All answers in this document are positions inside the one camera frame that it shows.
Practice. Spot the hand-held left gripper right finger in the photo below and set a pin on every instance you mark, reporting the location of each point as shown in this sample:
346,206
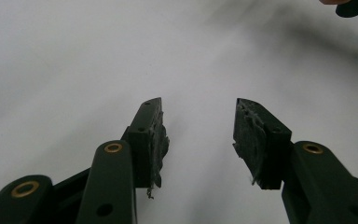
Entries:
261,146

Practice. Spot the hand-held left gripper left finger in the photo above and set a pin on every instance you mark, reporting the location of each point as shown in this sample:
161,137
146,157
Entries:
146,140

